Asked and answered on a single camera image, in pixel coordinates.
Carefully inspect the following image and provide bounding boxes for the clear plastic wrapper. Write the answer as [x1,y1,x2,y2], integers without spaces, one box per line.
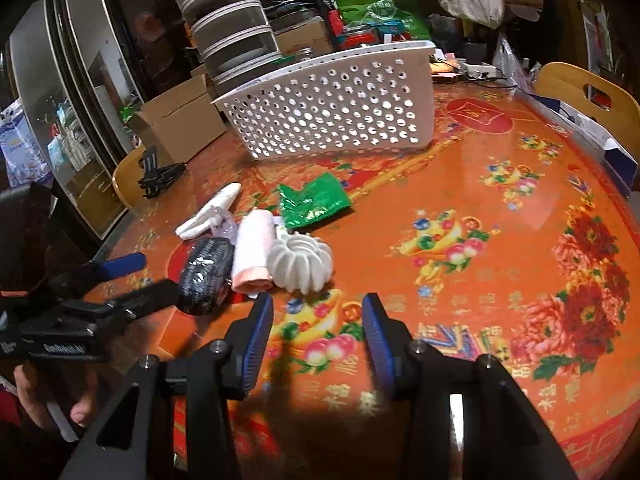
[210,210,242,244]

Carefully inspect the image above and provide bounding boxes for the white and blue paper bag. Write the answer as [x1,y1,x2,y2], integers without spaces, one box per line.
[515,85,638,198]

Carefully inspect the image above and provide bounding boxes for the white cloth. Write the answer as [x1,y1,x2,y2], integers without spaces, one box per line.
[175,182,242,240]

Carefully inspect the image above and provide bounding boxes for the tiered food storage stack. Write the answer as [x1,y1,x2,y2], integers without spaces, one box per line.
[172,0,283,86]

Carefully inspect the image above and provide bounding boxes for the white ribbed foam ring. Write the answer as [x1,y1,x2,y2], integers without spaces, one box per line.
[266,230,334,293]

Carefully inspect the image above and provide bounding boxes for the green shopping bag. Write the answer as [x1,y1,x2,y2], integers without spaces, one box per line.
[334,0,433,46]

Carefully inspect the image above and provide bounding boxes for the red floral tablecloth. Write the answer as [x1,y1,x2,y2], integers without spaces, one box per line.
[97,72,640,480]

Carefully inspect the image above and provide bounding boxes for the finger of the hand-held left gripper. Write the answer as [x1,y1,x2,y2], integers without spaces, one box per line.
[47,252,147,301]
[75,279,181,333]

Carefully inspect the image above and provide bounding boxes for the black soft bundle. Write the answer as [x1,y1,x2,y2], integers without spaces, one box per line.
[177,237,236,317]

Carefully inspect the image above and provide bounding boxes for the dark framed glass cabinet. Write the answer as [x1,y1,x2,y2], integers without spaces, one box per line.
[5,0,146,241]

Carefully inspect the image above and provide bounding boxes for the pink towel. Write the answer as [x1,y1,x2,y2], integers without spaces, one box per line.
[231,208,277,293]

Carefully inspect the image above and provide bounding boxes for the wooden chair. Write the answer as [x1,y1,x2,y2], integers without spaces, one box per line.
[534,61,640,151]
[112,145,151,211]

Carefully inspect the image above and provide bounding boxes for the white perforated plastic basket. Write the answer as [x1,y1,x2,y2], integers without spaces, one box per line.
[211,40,437,161]

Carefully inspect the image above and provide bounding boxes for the person's left hand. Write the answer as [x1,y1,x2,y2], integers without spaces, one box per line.
[14,357,99,429]

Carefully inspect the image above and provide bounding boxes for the blue and white package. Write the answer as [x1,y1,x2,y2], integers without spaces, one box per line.
[0,100,53,186]

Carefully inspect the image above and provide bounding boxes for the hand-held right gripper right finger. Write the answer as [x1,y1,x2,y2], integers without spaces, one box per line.
[361,292,581,480]

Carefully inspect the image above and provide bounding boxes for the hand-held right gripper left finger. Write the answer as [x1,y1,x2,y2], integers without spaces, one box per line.
[60,291,275,480]

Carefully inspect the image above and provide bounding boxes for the clear plastic bag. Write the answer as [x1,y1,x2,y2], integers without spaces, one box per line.
[492,30,531,91]

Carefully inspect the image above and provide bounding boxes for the open cardboard box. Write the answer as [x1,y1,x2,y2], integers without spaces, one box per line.
[127,75,228,163]

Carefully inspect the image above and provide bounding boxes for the brown cardboard box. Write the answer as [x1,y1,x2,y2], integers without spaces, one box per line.
[275,17,333,56]

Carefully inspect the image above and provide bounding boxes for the green foil packet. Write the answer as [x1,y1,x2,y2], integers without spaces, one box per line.
[277,172,352,231]

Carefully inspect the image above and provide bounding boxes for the black phone holder clamp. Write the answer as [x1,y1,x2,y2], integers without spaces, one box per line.
[137,145,188,200]

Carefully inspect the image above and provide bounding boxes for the white power strip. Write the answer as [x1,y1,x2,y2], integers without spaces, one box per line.
[457,60,506,81]

